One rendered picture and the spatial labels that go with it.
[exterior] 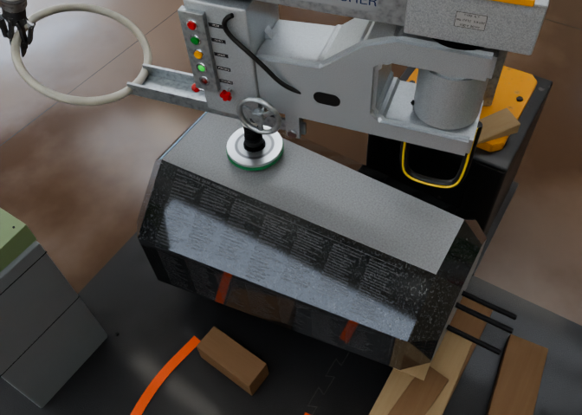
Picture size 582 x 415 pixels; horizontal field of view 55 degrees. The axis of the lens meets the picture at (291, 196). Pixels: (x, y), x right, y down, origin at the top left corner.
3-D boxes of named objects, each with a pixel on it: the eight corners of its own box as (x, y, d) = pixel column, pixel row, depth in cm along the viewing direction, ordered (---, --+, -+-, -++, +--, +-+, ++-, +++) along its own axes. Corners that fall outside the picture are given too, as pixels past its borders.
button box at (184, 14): (222, 87, 179) (206, 9, 156) (217, 93, 177) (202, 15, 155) (199, 82, 181) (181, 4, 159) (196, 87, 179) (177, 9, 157)
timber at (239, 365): (200, 357, 251) (195, 346, 242) (218, 336, 257) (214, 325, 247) (252, 396, 239) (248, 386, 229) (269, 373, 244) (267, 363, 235)
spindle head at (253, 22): (328, 95, 193) (328, -24, 158) (307, 139, 181) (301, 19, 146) (235, 74, 203) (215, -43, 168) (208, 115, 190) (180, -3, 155)
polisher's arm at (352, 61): (473, 137, 183) (511, 4, 144) (459, 189, 170) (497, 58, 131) (266, 91, 202) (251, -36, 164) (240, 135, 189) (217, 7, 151)
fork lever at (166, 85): (320, 104, 196) (320, 94, 192) (301, 142, 185) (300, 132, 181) (151, 68, 215) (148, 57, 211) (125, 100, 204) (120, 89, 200)
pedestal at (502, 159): (406, 142, 327) (423, 35, 269) (518, 185, 303) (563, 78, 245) (352, 221, 294) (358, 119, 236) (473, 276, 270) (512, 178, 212)
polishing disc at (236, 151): (215, 151, 212) (215, 148, 211) (252, 119, 222) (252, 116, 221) (257, 176, 203) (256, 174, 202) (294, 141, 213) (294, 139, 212)
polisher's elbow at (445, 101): (421, 81, 173) (430, 27, 157) (484, 95, 167) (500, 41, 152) (404, 122, 162) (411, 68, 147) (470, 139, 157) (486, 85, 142)
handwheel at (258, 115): (292, 120, 183) (289, 85, 171) (281, 141, 177) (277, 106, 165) (250, 110, 187) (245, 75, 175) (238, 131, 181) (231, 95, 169)
